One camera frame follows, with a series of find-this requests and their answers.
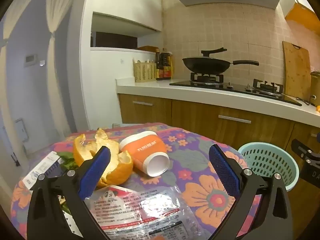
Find printed plastic snack wrapper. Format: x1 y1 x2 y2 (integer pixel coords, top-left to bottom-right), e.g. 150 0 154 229
84 185 200 240

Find wooden box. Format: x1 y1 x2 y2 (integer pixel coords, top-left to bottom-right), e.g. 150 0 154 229
136 45 159 53

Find yellow wicker utensil basket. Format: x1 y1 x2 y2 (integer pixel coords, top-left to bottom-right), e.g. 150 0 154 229
133 59 157 83

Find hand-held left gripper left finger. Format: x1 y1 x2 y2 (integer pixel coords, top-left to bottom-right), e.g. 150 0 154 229
26 145 112 240

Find floral tablecloth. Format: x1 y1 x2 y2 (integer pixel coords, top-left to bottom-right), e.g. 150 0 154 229
10 122 253 240

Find wooden kitchen cabinet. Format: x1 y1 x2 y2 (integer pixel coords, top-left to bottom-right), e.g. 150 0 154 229
116 77 320 205

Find wall thermostat panel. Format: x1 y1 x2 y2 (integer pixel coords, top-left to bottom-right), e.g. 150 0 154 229
24 54 38 67

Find large orange peel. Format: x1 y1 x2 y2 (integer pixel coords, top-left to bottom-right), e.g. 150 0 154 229
94 128 134 189

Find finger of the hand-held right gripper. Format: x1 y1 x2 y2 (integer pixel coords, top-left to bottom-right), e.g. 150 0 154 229
291 138 320 180

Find teal plastic basket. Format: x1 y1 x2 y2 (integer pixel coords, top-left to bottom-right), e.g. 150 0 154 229
237 142 300 192

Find orange wall cabinet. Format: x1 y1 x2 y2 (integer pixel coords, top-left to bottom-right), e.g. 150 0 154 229
285 1 317 34

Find wooden cutting board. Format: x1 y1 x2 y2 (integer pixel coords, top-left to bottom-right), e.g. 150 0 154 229
282 41 312 100

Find white and blue packet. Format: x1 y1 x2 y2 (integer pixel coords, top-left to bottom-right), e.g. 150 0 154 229
22 151 65 190

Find white wall box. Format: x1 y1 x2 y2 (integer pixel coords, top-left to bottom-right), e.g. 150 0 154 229
14 118 29 143

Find green vegetable leaves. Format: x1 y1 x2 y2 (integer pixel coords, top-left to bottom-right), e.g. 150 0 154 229
57 151 78 171

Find long metal drawer handle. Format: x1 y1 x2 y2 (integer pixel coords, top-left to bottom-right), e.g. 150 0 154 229
218 115 251 124

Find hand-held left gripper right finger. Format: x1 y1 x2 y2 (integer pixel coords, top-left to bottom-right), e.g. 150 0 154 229
209 144 293 240

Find white sheer curtain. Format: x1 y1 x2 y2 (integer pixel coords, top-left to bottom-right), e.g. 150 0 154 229
0 0 75 155

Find black lid handle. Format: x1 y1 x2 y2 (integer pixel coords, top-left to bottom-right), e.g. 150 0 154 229
201 47 227 57

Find black gas stove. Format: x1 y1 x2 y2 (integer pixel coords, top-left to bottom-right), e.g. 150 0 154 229
169 72 302 106

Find black wok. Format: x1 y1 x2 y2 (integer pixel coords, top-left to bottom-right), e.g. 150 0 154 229
182 56 260 75

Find olive green pot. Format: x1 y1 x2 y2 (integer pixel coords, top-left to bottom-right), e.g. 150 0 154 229
310 71 320 107

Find slim dark sauce bottle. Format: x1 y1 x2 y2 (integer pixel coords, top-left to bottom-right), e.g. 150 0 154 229
156 49 164 81

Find orange and white paper cup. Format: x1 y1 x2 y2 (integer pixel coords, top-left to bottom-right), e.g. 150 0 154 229
119 131 170 177

